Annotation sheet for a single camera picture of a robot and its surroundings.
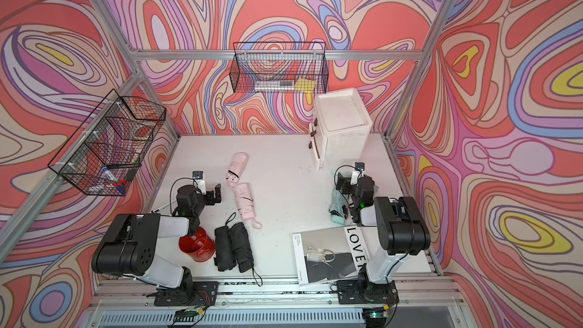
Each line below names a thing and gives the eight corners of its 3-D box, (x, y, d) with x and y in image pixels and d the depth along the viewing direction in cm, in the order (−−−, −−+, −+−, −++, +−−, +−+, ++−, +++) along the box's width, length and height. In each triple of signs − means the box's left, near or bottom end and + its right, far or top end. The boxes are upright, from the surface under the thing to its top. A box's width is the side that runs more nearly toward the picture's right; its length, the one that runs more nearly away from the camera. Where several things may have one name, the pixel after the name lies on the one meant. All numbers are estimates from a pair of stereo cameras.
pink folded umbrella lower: (245, 232, 88) (243, 229, 85) (235, 189, 101) (233, 185, 98) (262, 226, 89) (261, 223, 87) (250, 185, 102) (249, 180, 99)
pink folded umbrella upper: (225, 187, 101) (223, 184, 99) (232, 155, 113) (231, 152, 111) (243, 187, 101) (242, 184, 99) (248, 155, 113) (247, 152, 111)
